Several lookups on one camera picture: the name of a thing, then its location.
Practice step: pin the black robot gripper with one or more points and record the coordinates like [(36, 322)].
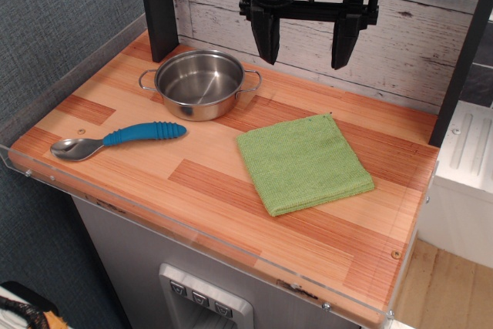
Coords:
[(347, 13)]

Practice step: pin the blue handled metal spoon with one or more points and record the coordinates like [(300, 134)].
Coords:
[(83, 148)]

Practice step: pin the stainless steel pot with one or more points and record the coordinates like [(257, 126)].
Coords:
[(202, 85)]

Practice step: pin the green folded cloth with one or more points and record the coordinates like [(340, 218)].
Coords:
[(302, 163)]

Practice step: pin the white toy sink unit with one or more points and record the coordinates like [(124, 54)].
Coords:
[(457, 211)]

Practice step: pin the grey toy fridge cabinet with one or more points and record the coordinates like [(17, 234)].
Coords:
[(132, 254)]

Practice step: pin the silver dispenser button panel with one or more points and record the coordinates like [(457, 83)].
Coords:
[(196, 303)]

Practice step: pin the clear acrylic edge guard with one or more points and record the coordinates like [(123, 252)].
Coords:
[(347, 253)]

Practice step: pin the black and orange object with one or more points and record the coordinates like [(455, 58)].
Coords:
[(22, 307)]

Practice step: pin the black vertical post right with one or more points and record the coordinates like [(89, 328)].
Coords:
[(465, 59)]

